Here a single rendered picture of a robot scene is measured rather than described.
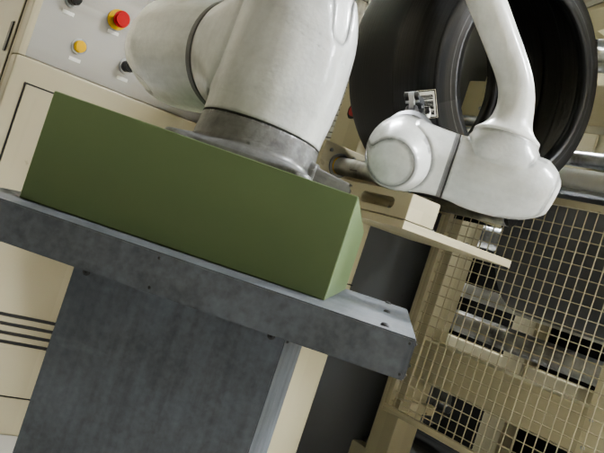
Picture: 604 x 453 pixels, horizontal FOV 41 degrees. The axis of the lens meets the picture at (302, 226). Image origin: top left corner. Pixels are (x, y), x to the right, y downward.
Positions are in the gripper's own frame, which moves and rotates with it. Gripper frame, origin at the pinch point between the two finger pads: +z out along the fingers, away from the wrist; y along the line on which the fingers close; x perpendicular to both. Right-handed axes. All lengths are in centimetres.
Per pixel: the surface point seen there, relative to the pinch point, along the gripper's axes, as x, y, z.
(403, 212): -6.7, 22.7, 11.6
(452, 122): 4.5, 5.0, 17.1
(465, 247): 5.1, 34.9, 22.8
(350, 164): -21.8, 16.5, 33.7
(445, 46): 4.0, -10.9, 17.1
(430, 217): -1.5, 25.1, 15.5
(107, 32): -80, -21, 36
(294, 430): -42, 85, 26
